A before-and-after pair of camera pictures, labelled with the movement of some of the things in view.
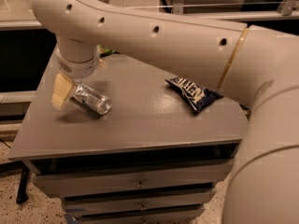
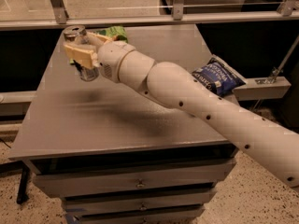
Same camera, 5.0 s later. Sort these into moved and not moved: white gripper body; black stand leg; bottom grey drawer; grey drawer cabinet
Moved: white gripper body
Not moved: black stand leg; bottom grey drawer; grey drawer cabinet
